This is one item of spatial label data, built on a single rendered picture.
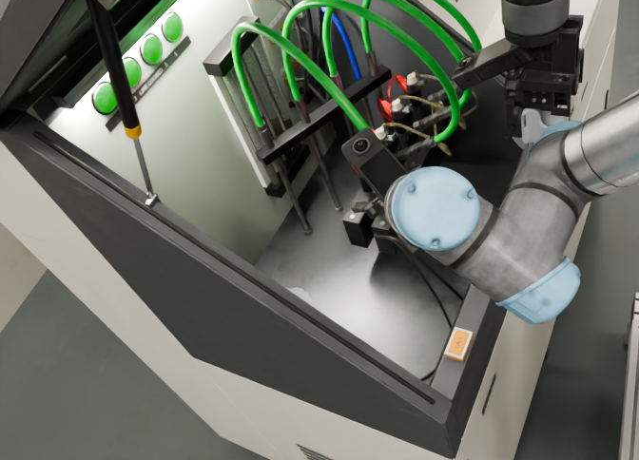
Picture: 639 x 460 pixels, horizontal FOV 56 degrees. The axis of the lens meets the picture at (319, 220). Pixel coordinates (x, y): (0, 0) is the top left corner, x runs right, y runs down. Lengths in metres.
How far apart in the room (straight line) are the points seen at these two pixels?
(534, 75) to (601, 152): 0.23
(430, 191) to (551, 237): 0.13
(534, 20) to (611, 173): 0.22
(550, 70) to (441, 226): 0.33
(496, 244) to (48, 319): 2.45
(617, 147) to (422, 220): 0.18
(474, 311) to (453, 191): 0.52
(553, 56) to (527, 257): 0.29
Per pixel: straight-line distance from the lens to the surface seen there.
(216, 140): 1.19
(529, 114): 0.86
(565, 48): 0.79
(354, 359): 0.90
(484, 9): 1.56
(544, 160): 0.66
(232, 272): 0.86
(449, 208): 0.55
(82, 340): 2.69
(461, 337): 1.01
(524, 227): 0.61
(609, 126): 0.61
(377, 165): 0.74
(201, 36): 1.14
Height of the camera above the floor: 1.85
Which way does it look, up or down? 47 degrees down
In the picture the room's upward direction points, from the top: 23 degrees counter-clockwise
